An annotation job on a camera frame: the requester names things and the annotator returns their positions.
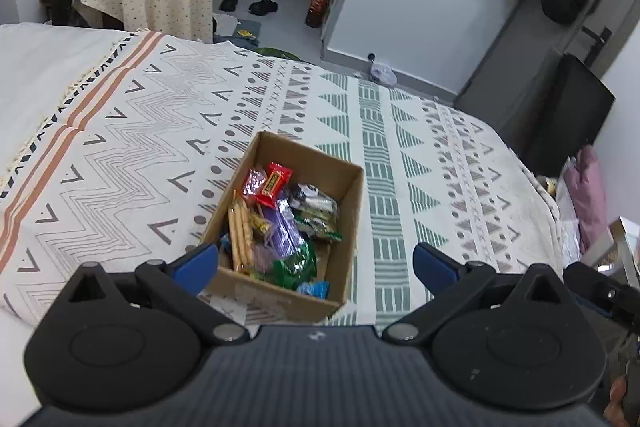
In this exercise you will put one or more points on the blue snack packet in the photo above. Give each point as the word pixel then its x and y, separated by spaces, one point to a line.
pixel 315 289
pixel 225 241

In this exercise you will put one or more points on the white bed sheet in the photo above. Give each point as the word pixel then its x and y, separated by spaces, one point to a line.
pixel 35 57

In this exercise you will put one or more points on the pink cloth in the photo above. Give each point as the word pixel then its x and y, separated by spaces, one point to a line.
pixel 586 197

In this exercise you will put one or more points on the black shoe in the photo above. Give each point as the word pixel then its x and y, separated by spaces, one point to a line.
pixel 263 6
pixel 229 1

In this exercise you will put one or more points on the glass side table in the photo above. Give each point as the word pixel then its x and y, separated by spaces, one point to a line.
pixel 617 247

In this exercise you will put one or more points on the small red candy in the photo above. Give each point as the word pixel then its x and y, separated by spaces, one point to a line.
pixel 253 182

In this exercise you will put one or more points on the orange biscuit packet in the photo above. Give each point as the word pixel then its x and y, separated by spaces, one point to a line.
pixel 239 232

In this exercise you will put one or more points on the clear plastic bag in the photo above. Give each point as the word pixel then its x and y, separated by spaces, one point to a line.
pixel 382 74

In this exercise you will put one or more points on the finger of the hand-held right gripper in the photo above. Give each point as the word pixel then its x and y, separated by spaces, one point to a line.
pixel 600 287

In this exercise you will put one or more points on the brown cardboard box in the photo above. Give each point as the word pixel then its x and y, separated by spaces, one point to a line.
pixel 345 227

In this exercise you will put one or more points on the patterned blanket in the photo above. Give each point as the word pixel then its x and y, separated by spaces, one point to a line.
pixel 125 157

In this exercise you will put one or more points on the person's right hand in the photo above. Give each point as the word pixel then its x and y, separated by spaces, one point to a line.
pixel 617 402

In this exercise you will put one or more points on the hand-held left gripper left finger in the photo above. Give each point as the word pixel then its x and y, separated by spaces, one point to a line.
pixel 197 264

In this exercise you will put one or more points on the bright green snack packet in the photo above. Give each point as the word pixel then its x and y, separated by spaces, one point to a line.
pixel 292 266

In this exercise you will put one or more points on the grey floor scale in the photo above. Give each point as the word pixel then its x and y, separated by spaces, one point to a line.
pixel 246 32

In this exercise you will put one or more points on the black flat panel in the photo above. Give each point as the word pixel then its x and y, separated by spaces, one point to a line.
pixel 570 117

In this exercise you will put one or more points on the red snack packet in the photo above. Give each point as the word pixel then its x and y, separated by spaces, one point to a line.
pixel 272 184

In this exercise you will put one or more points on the long purple snack packet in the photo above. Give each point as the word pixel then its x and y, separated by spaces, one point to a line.
pixel 286 227

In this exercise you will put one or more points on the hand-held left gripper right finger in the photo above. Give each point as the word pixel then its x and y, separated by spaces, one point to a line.
pixel 434 267

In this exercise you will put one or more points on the small yellow jar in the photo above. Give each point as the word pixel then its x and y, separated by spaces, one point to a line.
pixel 548 183

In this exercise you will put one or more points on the black and white snack packet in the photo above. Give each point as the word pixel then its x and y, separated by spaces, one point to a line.
pixel 312 202

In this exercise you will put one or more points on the white floor pad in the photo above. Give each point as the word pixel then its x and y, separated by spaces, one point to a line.
pixel 225 25

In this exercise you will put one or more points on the grey door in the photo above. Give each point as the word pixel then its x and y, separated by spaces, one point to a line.
pixel 525 52

